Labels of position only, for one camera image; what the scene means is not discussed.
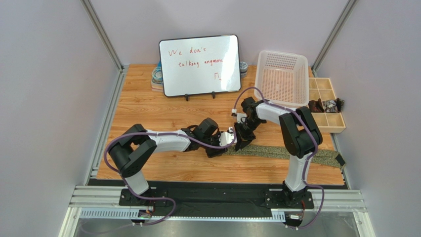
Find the green floral patterned tie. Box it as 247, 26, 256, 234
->
226, 143, 347, 169

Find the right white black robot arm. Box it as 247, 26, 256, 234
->
234, 97, 323, 206

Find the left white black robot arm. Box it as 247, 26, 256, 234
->
103, 118, 237, 196

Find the blue tape roll stack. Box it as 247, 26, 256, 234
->
151, 61, 164, 92

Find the blue white patterned jar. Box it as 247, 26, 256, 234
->
239, 61, 249, 78

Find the white perforated plastic basket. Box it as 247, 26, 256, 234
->
254, 50, 309, 108

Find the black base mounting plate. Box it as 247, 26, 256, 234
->
119, 181, 314, 218

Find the dark rolled tie in box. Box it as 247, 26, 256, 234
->
308, 99, 325, 113

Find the whiteboard with red writing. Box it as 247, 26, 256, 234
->
159, 35, 242, 97

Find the wooden compartment organizer box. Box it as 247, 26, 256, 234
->
309, 78, 346, 133

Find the patterned rolled tie in box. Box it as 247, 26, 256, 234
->
322, 98, 344, 113

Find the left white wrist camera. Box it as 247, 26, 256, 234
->
219, 127, 237, 147

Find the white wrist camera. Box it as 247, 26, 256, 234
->
231, 109, 247, 123
219, 127, 237, 147

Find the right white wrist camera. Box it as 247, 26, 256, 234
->
231, 109, 247, 123

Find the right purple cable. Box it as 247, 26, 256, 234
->
231, 86, 326, 230

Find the purple cable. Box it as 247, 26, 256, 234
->
103, 128, 238, 227
231, 86, 326, 230

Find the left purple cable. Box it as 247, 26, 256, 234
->
103, 128, 238, 227

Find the left aluminium frame post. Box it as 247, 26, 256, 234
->
80, 0, 128, 152

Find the aluminium frame post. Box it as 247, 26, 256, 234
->
311, 0, 359, 76
80, 0, 128, 152

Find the aluminium front rail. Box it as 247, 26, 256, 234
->
59, 181, 375, 237

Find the right aluminium frame post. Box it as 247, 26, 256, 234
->
311, 0, 359, 76

